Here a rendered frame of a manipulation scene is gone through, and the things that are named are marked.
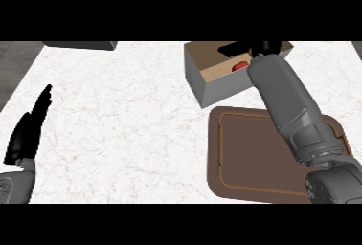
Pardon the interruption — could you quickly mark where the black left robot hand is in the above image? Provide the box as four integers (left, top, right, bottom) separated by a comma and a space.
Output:
3, 83, 53, 166

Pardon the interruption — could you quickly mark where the brown tray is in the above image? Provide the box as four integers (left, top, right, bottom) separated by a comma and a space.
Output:
205, 105, 353, 205

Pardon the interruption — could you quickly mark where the grey cardboard box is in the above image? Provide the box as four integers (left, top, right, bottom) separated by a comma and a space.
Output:
181, 41, 295, 109

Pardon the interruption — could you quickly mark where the dark grey appliance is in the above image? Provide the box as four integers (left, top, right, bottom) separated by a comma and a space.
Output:
41, 41, 118, 52

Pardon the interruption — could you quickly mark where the red bell pepper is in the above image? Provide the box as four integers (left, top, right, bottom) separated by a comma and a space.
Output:
230, 60, 249, 72

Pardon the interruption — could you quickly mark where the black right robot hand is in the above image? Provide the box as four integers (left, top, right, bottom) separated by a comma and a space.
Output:
215, 41, 282, 58

